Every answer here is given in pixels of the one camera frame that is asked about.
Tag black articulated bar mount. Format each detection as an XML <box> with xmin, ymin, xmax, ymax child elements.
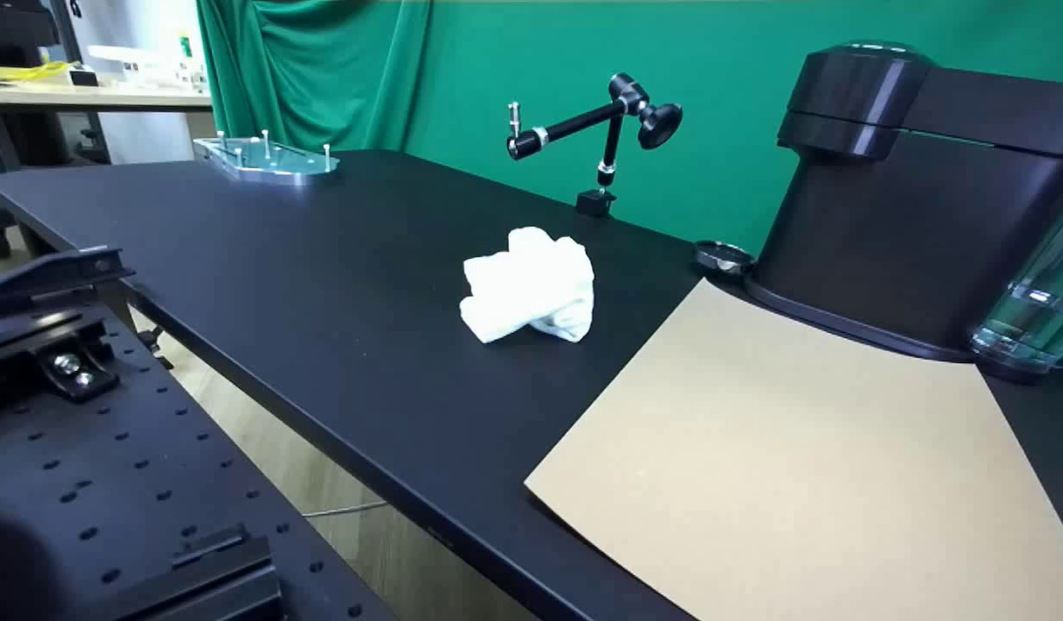
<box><xmin>502</xmin><ymin>67</ymin><xmax>686</xmax><ymax>219</ymax></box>

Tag brown cardboard sheet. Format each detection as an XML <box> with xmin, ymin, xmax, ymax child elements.
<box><xmin>521</xmin><ymin>275</ymin><xmax>1063</xmax><ymax>621</ymax></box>

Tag white towel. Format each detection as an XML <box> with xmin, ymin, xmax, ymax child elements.
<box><xmin>456</xmin><ymin>223</ymin><xmax>601</xmax><ymax>344</ymax></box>

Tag yellow flat item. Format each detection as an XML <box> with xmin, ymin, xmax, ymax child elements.
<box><xmin>0</xmin><ymin>57</ymin><xmax>77</xmax><ymax>88</ymax></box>

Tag wooden background desk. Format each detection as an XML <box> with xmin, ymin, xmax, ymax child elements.
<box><xmin>0</xmin><ymin>80</ymin><xmax>217</xmax><ymax>116</ymax></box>

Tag white box on desk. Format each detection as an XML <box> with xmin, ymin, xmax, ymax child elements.
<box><xmin>67</xmin><ymin>0</ymin><xmax>213</xmax><ymax>97</ymax></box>

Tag black flat bracket plate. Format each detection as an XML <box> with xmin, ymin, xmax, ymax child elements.
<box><xmin>0</xmin><ymin>242</ymin><xmax>133</xmax><ymax>320</ymax></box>

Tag black perforated breadboard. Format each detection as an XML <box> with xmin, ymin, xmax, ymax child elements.
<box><xmin>0</xmin><ymin>308</ymin><xmax>396</xmax><ymax>621</ymax></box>

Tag black clamp with silver bolt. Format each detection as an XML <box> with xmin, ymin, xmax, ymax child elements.
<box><xmin>29</xmin><ymin>332</ymin><xmax>124</xmax><ymax>403</ymax></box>

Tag black rectangular block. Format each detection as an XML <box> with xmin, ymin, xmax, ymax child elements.
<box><xmin>90</xmin><ymin>526</ymin><xmax>291</xmax><ymax>621</ymax></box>

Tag clear plastic tank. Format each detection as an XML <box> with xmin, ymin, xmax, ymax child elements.
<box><xmin>968</xmin><ymin>191</ymin><xmax>1063</xmax><ymax>381</ymax></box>

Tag large black machine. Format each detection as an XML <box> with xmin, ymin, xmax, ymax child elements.
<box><xmin>743</xmin><ymin>42</ymin><xmax>1063</xmax><ymax>364</ymax></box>

